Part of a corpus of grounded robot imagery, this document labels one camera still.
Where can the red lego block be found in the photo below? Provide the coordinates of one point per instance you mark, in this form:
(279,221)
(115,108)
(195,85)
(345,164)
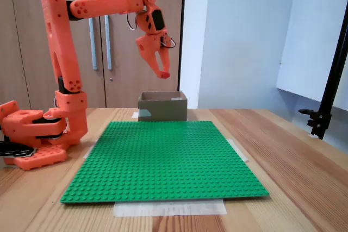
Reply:
(164,75)

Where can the green lego baseplate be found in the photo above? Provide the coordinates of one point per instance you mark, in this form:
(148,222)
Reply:
(168,161)

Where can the small white tape piece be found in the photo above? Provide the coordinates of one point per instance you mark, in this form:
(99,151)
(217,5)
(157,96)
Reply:
(314,136)

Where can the wide masking tape strip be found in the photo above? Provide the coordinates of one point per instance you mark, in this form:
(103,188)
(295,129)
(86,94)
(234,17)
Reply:
(163,210)

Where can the white paper sheet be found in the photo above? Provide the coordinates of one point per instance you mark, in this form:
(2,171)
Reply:
(135,115)

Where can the brown wooden cabinet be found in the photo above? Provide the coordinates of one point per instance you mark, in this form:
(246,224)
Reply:
(122,66)

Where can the white wall panel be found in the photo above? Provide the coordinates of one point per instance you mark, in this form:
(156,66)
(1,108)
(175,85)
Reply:
(312,39)

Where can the black camera stand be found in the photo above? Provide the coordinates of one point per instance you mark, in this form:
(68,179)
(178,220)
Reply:
(330,88)

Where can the brown cardboard box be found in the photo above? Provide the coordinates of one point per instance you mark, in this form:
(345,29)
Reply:
(163,109)

